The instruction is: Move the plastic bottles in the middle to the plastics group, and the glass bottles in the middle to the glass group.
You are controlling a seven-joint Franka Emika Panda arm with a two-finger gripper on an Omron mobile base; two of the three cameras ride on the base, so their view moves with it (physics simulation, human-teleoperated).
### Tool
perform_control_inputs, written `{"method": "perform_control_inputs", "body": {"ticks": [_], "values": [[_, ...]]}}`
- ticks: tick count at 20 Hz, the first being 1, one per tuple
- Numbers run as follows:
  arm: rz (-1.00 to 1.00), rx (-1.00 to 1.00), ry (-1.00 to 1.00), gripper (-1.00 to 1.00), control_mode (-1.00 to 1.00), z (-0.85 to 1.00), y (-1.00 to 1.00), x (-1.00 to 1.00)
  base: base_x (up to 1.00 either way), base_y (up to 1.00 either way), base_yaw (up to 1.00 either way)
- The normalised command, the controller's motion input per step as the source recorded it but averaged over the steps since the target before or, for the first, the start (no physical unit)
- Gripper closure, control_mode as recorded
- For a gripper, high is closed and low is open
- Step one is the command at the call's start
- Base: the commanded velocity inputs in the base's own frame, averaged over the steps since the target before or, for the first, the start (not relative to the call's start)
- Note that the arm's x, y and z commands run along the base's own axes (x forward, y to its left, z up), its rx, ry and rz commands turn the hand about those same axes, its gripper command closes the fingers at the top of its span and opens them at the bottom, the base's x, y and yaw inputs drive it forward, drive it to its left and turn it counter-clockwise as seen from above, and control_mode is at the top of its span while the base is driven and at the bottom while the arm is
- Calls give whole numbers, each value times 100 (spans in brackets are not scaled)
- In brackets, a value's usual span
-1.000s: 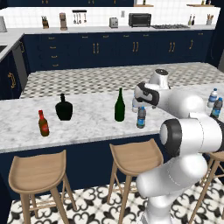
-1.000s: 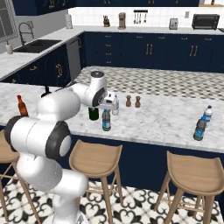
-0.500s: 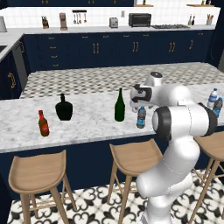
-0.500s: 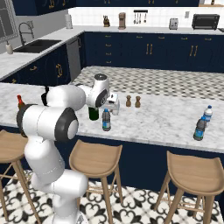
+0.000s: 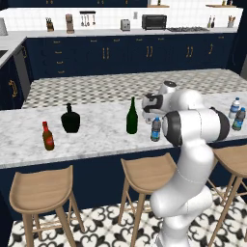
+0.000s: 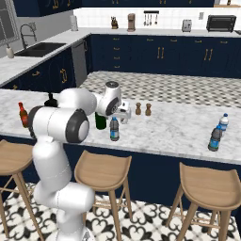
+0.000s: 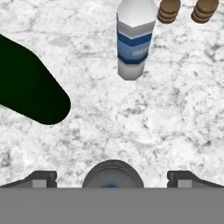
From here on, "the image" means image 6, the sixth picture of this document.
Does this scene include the brown coffee machine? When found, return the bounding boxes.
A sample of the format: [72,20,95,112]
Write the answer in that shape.
[126,12,137,33]

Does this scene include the white paper towel roll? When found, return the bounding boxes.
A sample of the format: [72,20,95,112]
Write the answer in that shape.
[70,14,79,32]

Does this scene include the clear plastic bottle blue label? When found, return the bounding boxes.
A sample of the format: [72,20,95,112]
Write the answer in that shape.
[218,113,230,137]

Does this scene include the brown knife block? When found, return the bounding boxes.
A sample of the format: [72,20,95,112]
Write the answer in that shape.
[110,16,120,30]

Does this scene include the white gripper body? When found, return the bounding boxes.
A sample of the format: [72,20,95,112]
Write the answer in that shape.
[110,107,133,125]

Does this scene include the dark blue sink cupboards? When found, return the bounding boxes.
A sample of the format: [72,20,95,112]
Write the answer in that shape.
[0,46,77,94]

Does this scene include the grey dishwasher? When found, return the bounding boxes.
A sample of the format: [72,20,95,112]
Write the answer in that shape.
[71,40,88,88]

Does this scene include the black sink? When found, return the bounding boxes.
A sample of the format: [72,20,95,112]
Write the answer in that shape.
[13,41,68,58]

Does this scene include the black glass bottle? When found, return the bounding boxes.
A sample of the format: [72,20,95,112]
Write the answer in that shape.
[43,92,58,108]

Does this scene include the white soap dispenser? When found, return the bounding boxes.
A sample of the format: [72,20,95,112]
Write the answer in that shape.
[6,43,15,59]

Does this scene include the grey window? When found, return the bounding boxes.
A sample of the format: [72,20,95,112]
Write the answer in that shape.
[0,0,21,48]

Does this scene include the rail with hanging tools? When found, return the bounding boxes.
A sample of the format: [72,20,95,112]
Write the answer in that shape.
[143,9,160,27]

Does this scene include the silver toaster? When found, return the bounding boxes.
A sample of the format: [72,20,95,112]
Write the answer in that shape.
[181,19,193,33]

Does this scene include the wooden bar stool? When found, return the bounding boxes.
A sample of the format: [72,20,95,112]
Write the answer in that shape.
[73,149,134,241]
[0,138,45,241]
[165,161,241,241]

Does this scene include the dark blue wall cupboards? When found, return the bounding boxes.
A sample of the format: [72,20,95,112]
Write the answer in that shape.
[12,0,217,18]

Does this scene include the dark plastic bottle blue label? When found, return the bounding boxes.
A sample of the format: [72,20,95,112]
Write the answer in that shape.
[109,117,121,142]
[207,124,223,153]

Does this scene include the red sauce bottle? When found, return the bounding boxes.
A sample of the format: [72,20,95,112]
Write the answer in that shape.
[18,102,29,129]

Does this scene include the dark blue island base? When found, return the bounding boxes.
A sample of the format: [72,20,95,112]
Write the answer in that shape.
[0,134,241,225]

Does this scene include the dark blue long cupboard run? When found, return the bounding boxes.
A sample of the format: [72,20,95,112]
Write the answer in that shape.
[84,33,241,79]

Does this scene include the dark curved tap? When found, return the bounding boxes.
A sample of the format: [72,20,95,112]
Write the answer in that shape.
[19,22,38,51]

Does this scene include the wooden wall shelf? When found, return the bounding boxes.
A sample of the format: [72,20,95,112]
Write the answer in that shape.
[214,0,241,8]

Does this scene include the green glass bottle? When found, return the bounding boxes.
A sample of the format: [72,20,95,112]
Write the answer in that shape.
[94,112,108,131]

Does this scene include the black toaster oven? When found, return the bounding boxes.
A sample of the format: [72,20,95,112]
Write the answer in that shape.
[205,14,237,33]

